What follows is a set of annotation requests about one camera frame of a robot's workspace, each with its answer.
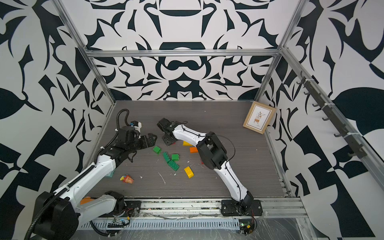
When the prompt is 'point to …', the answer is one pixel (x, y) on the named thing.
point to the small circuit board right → (246, 226)
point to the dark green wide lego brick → (173, 165)
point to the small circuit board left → (117, 223)
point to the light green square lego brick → (175, 157)
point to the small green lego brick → (157, 149)
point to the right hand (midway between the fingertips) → (170, 136)
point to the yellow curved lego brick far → (185, 143)
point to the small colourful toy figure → (127, 178)
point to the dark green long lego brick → (166, 157)
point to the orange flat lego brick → (193, 150)
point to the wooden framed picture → (259, 117)
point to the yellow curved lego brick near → (189, 172)
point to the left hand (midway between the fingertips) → (148, 135)
